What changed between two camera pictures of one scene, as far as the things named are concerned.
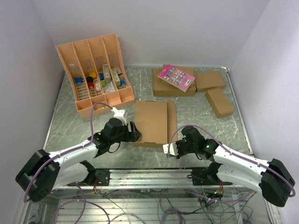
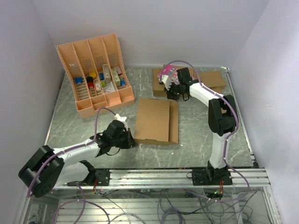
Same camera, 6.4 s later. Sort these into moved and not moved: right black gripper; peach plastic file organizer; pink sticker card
Moved: right black gripper
Not moved: pink sticker card; peach plastic file organizer
